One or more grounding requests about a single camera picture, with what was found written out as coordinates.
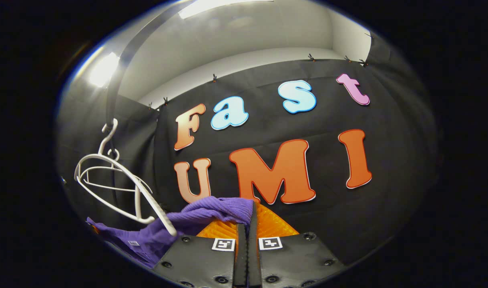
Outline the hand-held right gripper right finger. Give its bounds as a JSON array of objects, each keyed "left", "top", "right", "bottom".
[{"left": 247, "top": 201, "right": 345, "bottom": 288}]

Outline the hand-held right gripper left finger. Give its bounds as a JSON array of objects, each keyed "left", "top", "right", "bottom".
[{"left": 153, "top": 218, "right": 248, "bottom": 288}]

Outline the purple corduroy jacket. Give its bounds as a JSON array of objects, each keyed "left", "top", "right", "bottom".
[{"left": 86, "top": 196, "right": 254, "bottom": 269}]

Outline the white clothes hanger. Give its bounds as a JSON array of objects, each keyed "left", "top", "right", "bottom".
[
  {"left": 78, "top": 149, "right": 156, "bottom": 224},
  {"left": 74, "top": 118, "right": 178, "bottom": 236}
]

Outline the black clothes rack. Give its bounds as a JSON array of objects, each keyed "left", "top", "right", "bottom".
[{"left": 106, "top": 0, "right": 196, "bottom": 124}]

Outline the row of black cloth clips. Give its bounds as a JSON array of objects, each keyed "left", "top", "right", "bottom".
[{"left": 148, "top": 32, "right": 372, "bottom": 109}]

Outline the small ceiling light panel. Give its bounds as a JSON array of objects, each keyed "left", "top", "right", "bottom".
[{"left": 88, "top": 52, "right": 120, "bottom": 88}]

